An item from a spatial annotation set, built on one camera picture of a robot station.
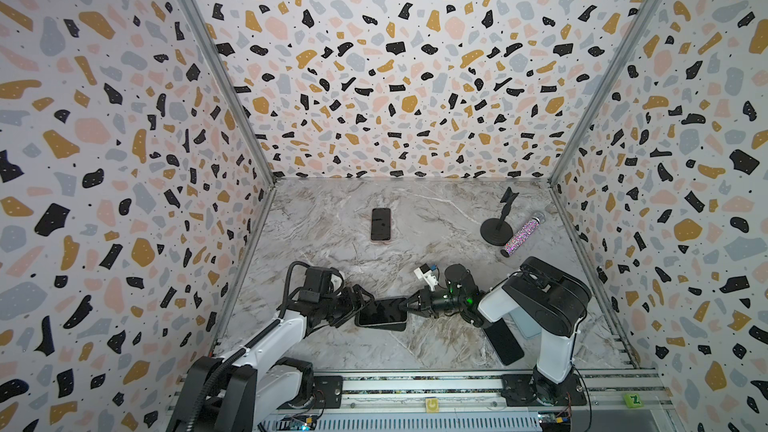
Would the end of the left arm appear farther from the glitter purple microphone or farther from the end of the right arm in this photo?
the glitter purple microphone

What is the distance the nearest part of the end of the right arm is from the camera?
74 cm

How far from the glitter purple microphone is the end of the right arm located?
0.93 ft

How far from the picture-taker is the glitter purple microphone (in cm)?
101
